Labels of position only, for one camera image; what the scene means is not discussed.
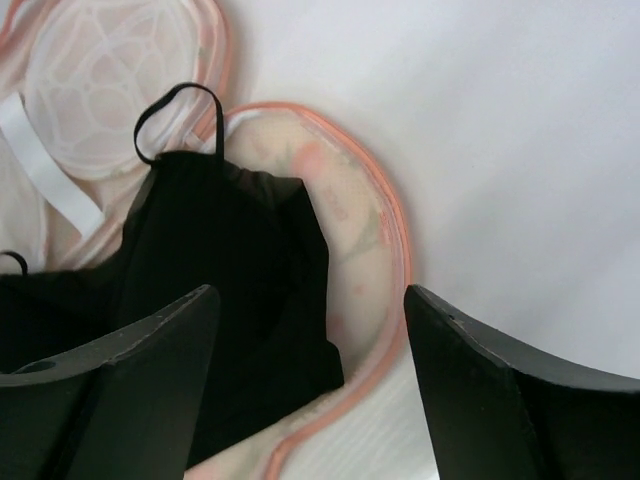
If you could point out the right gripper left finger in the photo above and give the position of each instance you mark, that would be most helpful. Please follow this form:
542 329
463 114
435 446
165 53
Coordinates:
123 406

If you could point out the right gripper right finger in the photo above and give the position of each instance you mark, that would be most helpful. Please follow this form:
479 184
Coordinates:
498 408

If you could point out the black bra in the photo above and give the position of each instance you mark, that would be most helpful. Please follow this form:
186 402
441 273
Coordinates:
200 220

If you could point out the peach floral mesh laundry bag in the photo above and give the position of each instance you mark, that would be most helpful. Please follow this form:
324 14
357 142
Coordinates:
83 69

